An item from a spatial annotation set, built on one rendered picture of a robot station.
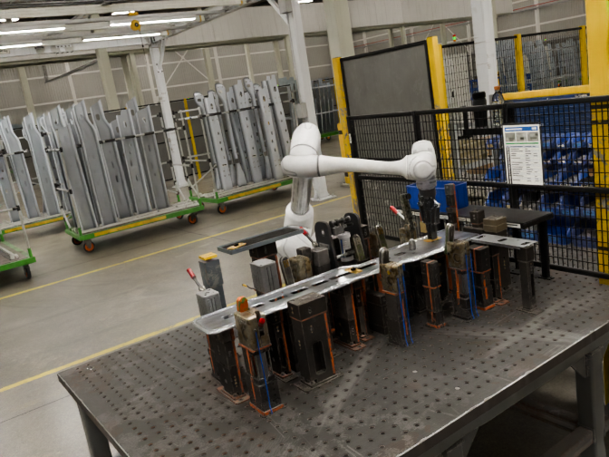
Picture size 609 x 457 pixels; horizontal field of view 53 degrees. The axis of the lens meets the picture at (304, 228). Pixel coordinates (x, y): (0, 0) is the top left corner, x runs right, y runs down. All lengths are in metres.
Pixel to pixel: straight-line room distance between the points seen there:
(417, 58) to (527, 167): 2.14
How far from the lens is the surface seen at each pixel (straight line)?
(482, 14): 7.13
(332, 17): 10.56
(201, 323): 2.27
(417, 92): 5.04
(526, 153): 3.09
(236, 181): 10.56
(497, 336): 2.56
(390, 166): 2.60
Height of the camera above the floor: 1.77
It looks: 13 degrees down
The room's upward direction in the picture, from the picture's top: 9 degrees counter-clockwise
